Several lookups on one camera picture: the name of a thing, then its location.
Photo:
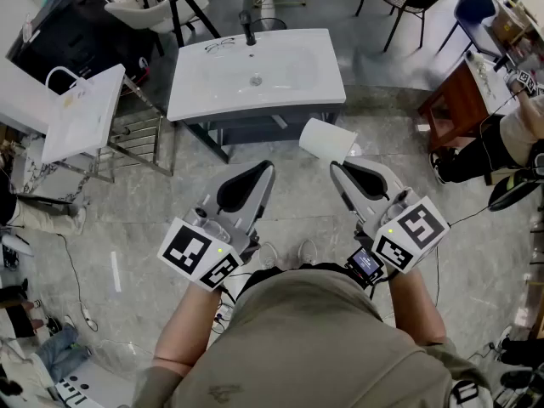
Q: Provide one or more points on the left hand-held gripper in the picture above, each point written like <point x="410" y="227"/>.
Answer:
<point x="193" y="249"/>

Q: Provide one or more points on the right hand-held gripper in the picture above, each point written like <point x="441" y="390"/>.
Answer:
<point x="414" y="232"/>

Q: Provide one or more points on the white cup item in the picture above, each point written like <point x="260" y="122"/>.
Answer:
<point x="325" y="139"/>

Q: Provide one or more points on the person's left forearm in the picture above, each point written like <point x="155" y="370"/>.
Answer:
<point x="189" y="330"/>

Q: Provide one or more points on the person's right forearm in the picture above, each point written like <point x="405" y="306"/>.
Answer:
<point x="414" y="308"/>

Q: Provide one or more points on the white sink counter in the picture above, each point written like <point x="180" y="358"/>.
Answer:
<point x="200" y="87"/>

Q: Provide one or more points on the small white sink basin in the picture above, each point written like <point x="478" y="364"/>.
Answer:
<point x="81" y="117"/>

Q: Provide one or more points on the person's left shoe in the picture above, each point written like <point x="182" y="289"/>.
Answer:
<point x="268" y="255"/>

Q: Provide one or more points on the person's shoe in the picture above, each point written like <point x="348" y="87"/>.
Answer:
<point x="307" y="251"/>
<point x="268" y="255"/>

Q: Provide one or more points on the person's right shoe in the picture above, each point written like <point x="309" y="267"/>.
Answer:
<point x="307" y="251"/>

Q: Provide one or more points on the small black display device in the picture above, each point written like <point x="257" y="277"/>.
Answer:
<point x="364" y="264"/>

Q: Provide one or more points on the metal basin stand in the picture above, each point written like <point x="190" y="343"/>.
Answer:
<point x="140" y="138"/>

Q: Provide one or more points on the brown wooden side table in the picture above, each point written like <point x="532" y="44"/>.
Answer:
<point x="457" y="96"/>

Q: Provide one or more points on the black-rimmed eyeglasses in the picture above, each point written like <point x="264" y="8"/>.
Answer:
<point x="219" y="46"/>

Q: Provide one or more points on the black office chair base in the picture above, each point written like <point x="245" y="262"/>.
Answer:
<point x="514" y="191"/>

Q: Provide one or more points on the white tape strip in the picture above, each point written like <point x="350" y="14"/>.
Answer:
<point x="115" y="272"/>

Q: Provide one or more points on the person's olive shirt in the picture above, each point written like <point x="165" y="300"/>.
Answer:
<point x="306" y="347"/>

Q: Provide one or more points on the black faucet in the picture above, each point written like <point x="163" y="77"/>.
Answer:
<point x="247" y="27"/>

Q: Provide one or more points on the blue chair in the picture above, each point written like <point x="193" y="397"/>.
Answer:
<point x="472" y="11"/>

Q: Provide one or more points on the white upholstered chair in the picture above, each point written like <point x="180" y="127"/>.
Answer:
<point x="144" y="13"/>

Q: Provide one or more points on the cardboard box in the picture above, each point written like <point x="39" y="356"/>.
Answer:
<point x="510" y="21"/>

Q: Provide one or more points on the white curved faucet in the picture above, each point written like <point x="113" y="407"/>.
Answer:
<point x="53" y="72"/>

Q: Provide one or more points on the black cabinet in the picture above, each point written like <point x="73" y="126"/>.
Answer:
<point x="72" y="41"/>

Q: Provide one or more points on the white box with black marks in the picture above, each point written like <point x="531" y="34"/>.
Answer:
<point x="93" y="387"/>

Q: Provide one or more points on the black sink cabinet frame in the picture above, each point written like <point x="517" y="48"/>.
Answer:
<point x="255" y="128"/>

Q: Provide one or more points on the black metal frame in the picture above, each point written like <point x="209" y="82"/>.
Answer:
<point x="187" y="15"/>

